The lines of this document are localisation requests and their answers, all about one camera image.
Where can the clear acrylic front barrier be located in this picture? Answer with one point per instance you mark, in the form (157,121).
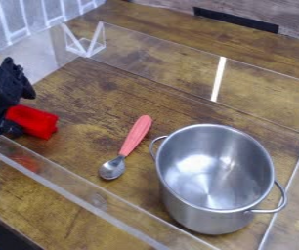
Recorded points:
(123,214)

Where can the clear acrylic triangular bracket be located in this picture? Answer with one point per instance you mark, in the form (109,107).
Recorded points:
(81,46)

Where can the red rectangular block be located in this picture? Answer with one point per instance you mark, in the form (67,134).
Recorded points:
(37,122)

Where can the silver metal pot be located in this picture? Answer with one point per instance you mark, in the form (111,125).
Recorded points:
(216,176)

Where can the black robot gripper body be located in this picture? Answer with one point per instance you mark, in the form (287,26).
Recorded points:
(15,87)

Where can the spoon with pink handle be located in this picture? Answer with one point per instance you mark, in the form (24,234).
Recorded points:
(112,169)

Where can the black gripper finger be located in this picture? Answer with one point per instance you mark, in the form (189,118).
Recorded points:
(9,127)

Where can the black strip on wall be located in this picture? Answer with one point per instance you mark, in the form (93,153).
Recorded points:
(259,25)

